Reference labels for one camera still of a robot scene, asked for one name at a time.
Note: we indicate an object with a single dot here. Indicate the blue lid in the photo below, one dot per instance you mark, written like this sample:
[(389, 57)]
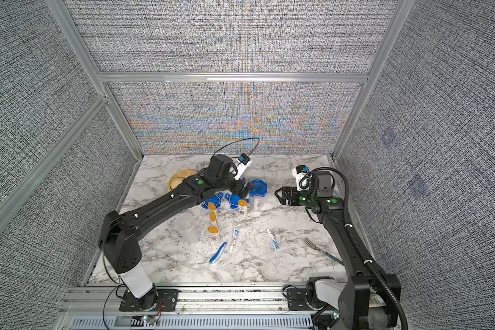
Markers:
[(233, 200), (259, 188), (216, 201)]

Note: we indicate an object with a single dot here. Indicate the toothpaste tube horizontal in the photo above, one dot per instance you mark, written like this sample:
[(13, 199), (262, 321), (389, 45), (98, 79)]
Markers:
[(234, 240)]

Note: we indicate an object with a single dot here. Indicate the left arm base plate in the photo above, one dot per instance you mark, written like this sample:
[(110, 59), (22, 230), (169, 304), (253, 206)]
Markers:
[(157, 299)]

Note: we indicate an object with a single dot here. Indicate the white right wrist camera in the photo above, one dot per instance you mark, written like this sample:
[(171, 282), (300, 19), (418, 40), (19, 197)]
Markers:
[(301, 175)]

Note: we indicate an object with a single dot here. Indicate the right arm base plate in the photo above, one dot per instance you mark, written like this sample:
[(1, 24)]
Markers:
[(303, 299)]

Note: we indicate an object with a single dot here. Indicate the aluminium front rail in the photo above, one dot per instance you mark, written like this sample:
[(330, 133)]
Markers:
[(211, 298)]

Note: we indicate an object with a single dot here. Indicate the yellow steamer basket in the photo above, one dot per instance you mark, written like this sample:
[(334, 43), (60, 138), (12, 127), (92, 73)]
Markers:
[(179, 177)]

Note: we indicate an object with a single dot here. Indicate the orange cap bottle lying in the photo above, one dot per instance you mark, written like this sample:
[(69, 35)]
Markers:
[(213, 214)]

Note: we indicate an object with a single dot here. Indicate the green handled fork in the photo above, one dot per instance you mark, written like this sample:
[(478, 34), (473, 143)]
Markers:
[(313, 246)]

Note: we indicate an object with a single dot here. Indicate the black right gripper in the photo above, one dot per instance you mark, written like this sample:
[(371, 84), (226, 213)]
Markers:
[(289, 190)]

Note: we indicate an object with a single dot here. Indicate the blue toothbrush left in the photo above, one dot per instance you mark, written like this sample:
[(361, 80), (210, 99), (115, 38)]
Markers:
[(218, 254)]

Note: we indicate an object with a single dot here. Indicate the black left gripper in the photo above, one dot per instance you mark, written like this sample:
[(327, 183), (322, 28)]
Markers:
[(238, 190)]

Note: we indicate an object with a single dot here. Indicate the toothpaste tube vertical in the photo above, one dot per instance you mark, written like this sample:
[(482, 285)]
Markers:
[(273, 240)]

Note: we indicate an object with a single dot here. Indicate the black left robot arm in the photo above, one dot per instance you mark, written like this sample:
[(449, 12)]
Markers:
[(121, 233)]

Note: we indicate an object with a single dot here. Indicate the orange cap bottle front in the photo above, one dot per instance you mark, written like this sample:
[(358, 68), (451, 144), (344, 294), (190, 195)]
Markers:
[(214, 234)]

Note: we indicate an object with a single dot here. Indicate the orange cap bottle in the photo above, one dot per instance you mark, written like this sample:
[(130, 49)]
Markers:
[(214, 234), (243, 208), (213, 214)]

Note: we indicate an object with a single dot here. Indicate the clear cup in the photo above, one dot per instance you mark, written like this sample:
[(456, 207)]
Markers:
[(186, 226), (256, 201)]

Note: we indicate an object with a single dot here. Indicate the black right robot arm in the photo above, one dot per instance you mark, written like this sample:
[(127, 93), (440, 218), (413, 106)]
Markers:
[(370, 298)]

